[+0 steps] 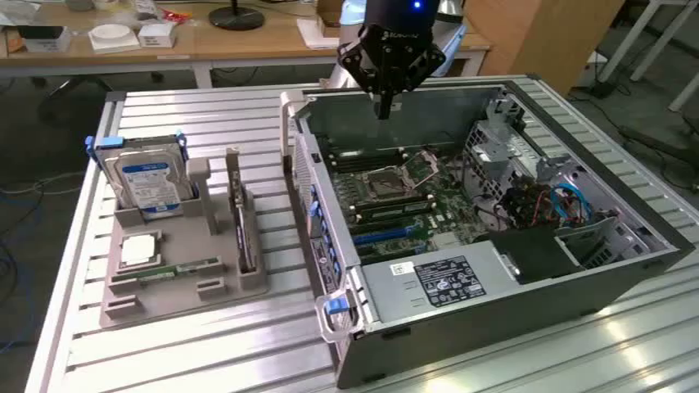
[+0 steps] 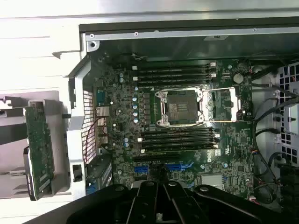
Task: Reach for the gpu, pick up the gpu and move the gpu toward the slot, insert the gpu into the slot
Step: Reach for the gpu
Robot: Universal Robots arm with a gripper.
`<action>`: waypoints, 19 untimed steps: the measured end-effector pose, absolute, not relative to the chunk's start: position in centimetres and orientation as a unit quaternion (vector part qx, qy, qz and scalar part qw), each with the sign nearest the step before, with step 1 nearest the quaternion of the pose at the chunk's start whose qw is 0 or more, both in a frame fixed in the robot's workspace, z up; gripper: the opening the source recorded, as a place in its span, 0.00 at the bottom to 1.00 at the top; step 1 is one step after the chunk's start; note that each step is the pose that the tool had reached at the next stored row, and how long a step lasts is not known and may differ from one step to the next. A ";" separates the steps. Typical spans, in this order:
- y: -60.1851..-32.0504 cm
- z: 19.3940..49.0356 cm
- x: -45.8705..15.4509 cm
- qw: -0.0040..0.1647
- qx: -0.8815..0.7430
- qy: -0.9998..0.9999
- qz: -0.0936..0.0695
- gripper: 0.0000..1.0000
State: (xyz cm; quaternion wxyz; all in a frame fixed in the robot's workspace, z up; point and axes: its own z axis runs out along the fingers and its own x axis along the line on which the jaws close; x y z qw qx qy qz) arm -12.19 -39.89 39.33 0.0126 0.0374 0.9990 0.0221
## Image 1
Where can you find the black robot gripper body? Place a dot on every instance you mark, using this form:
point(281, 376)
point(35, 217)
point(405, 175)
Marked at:
point(402, 16)

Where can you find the low-profile graphics card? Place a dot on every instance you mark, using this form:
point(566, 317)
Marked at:
point(241, 221)

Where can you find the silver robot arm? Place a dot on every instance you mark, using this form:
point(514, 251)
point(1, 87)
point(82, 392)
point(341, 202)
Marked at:
point(348, 75)

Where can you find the black RAM slot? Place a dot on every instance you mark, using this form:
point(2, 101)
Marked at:
point(364, 150)
point(369, 163)

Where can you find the long blue expansion slot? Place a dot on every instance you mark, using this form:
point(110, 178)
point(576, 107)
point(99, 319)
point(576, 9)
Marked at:
point(382, 236)

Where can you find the blue slot retainer clips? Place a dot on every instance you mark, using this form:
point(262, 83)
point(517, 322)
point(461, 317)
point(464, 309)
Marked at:
point(330, 245)

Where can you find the white paper stack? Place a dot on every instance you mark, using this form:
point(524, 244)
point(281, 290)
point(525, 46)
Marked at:
point(317, 37)

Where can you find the brown cardboard box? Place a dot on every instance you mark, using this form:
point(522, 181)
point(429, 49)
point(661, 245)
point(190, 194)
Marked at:
point(330, 12)

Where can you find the wooden desk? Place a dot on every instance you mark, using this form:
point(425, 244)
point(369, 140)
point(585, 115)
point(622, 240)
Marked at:
point(246, 41)

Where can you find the wooden cabinet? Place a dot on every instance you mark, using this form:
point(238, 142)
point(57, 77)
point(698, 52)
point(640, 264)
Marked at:
point(546, 41)

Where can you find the black round lamp base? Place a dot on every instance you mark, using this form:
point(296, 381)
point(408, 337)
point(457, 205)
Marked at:
point(238, 19)

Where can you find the perforated metal disk bay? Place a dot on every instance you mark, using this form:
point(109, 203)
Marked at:
point(492, 155)

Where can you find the metal socket cover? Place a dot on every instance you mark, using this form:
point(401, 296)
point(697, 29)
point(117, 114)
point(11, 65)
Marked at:
point(424, 165)

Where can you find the CPU socket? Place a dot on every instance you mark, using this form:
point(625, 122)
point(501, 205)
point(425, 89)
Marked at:
point(389, 182)

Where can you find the black power brick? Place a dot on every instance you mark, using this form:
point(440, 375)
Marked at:
point(601, 90)

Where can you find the red packet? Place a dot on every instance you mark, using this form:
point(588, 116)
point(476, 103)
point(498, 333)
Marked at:
point(178, 18)

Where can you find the installed black RAM stick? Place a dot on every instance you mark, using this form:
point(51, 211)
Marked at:
point(388, 203)
point(396, 213)

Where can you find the small white labelled box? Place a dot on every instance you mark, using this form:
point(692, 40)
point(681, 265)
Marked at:
point(158, 34)

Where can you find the green motherboard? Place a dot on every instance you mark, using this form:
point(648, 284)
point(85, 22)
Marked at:
point(437, 221)

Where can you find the white box with round lid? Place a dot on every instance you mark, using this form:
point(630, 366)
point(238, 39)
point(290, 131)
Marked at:
point(114, 39)

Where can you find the black floor bar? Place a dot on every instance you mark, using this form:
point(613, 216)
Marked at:
point(661, 141)

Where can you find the hard disk in blue carrier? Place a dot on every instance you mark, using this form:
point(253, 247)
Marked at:
point(145, 184)

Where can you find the black office chair base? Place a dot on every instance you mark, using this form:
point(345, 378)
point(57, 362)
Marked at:
point(77, 88)

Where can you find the grey mug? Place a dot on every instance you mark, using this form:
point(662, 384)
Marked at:
point(81, 5)

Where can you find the grey parts rack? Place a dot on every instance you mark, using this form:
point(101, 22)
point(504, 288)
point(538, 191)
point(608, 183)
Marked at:
point(181, 241)

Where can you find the grey metal drive cage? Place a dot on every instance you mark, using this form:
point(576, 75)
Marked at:
point(601, 245)

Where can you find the black and white box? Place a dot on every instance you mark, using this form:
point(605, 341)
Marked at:
point(43, 39)

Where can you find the grey power supply unit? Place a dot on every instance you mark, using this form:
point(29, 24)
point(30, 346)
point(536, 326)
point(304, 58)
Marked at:
point(393, 294)

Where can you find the green RAM stick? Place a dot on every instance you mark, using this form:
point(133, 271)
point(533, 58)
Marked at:
point(181, 270)

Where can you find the silver CPU chip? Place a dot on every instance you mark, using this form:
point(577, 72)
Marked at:
point(139, 249)

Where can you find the blue case latch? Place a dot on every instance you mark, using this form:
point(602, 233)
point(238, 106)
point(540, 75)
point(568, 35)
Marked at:
point(334, 308)

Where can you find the black open PC case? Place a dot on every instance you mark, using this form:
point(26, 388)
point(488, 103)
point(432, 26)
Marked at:
point(492, 327)

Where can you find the white table frame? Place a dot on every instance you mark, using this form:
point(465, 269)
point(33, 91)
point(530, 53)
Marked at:
point(648, 24)

